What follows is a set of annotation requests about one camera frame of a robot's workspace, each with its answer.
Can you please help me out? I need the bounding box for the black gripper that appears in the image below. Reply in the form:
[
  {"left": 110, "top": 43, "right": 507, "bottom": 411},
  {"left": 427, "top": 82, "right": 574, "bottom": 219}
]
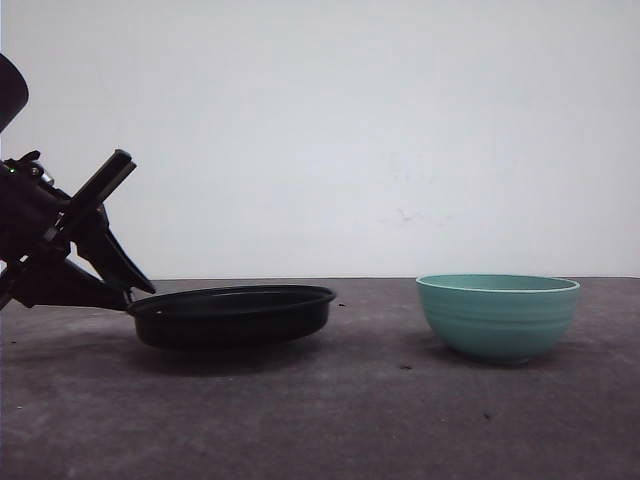
[{"left": 1, "top": 149, "right": 156, "bottom": 311}]

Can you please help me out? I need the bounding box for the teal ceramic bowl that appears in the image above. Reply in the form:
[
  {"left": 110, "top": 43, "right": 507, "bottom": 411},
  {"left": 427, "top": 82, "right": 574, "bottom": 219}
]
[{"left": 416, "top": 274, "right": 581, "bottom": 364}]

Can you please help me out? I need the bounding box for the black frying pan green handle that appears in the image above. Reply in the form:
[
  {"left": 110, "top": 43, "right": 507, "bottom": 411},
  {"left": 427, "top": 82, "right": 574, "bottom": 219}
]
[{"left": 127, "top": 285, "right": 336, "bottom": 351}]

